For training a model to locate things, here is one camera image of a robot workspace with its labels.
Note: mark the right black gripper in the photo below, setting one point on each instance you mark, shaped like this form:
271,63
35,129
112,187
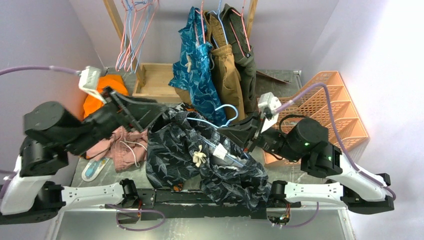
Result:
246,131

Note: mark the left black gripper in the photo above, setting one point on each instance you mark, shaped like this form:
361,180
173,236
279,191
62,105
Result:
136,113

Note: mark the dark leaf print shorts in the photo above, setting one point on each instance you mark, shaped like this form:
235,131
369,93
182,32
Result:
182,146

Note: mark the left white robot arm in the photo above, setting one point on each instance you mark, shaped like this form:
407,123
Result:
52,133

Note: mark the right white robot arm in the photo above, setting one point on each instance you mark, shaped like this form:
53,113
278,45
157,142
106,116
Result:
308,144

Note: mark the orange camouflage shorts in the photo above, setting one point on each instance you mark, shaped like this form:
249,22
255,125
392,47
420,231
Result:
186,107

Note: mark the brown hanging shorts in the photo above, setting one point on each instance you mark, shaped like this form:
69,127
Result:
225,76

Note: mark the blue leaf print shorts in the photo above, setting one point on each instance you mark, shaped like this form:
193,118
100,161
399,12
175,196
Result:
192,73

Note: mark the dark green hanging shorts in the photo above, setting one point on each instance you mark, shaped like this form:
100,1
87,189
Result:
244,57

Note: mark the wooden clothes rack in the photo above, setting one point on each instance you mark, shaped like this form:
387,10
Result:
151,79

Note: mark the peach plastic file organizer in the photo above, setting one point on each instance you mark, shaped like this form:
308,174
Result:
314,105

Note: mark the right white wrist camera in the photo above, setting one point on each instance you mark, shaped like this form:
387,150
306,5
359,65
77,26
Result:
267,104

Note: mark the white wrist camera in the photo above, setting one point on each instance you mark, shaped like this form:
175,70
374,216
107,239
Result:
88,82
267,104

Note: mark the pink drawstring shorts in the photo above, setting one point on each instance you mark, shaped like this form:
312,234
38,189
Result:
125,148

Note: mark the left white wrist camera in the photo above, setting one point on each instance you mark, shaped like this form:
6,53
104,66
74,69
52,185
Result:
88,82

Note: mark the empty wire hangers bunch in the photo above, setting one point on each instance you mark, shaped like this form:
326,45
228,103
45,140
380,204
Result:
138,17

